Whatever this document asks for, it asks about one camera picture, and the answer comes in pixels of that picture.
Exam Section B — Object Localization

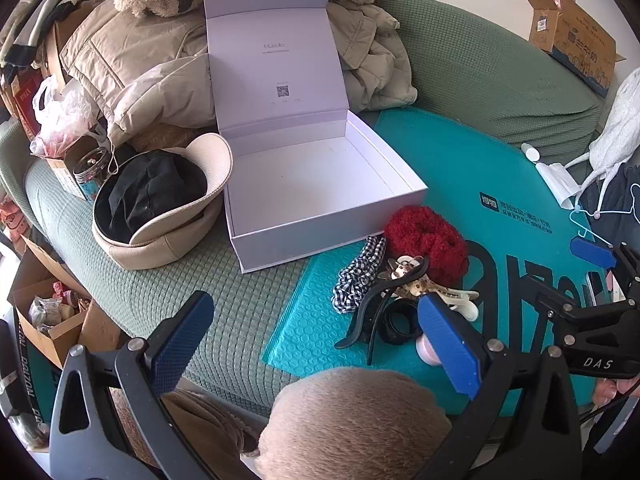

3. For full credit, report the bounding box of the teal and black box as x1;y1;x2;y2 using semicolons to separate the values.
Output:
15;310;61;421

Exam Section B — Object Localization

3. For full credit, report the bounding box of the open cardboard box with clutter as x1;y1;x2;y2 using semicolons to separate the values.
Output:
7;237;126;368

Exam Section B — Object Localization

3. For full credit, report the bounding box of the light blue wire hanger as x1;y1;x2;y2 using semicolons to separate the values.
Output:
569;195;640;248

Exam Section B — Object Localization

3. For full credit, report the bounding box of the white plastic bag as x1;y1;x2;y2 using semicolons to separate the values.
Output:
31;75;108;158

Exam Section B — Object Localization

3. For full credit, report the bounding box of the printed cardboard box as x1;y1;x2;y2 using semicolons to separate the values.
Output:
517;0;626;98

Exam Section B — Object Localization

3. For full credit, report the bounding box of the beige puffer jacket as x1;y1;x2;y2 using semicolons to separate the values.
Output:
60;0;418;148

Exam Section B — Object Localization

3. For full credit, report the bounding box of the teal bubble mailer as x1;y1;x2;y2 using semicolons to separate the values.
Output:
261;107;613;413

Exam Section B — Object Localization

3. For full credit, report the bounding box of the green sofa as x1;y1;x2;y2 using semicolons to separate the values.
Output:
0;0;621;416

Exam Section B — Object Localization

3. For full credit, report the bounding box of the red cardboard box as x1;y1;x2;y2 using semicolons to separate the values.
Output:
7;67;48;136

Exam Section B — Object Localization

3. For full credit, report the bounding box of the white gift box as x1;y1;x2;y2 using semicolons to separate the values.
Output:
202;0;430;275

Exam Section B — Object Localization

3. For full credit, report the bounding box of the white face mask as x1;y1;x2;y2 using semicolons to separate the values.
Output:
536;161;583;210

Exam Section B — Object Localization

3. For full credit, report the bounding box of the black white checked scrunchie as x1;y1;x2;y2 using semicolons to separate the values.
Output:
331;235;388;315

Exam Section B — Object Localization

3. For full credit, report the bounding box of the small cardboard box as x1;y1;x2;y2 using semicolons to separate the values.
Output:
30;152;88;200

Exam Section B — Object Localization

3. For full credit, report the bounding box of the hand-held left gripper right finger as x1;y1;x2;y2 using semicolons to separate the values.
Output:
415;294;583;480

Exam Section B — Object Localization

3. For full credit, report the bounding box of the cream hair claw clip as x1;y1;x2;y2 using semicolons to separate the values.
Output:
434;287;481;322

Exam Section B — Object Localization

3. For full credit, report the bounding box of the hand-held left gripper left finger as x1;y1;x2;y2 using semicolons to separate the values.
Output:
49;290;236;480

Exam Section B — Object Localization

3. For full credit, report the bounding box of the pink round case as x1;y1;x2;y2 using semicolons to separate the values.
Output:
416;335;443;367

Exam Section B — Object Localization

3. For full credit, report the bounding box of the clear jar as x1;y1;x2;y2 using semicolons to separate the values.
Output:
72;145;113;203

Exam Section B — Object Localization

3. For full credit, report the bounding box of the black hair claw clip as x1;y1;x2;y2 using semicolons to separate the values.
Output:
334;255;431;366

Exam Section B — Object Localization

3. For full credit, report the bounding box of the striped clothes pile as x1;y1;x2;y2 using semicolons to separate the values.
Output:
0;0;116;61

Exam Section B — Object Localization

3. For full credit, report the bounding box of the red fluffy scrunchie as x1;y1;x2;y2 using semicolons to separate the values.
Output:
384;205;470;291

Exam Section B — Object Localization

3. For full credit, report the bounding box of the person's right hand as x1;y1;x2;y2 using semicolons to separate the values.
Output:
592;376;640;413

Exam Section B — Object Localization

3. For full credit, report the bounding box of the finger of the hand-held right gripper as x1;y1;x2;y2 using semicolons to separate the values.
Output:
570;236;640;283
510;271;601;333

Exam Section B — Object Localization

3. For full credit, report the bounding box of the white hoodie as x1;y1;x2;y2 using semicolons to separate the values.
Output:
575;67;640;201

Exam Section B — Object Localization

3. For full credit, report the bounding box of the beige hat with black lining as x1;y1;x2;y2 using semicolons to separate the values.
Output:
91;132;235;271

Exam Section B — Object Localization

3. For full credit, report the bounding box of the dark clothing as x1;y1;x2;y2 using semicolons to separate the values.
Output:
580;160;640;246

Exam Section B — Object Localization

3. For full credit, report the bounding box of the brown flower hair clip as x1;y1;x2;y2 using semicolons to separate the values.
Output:
377;256;441;301

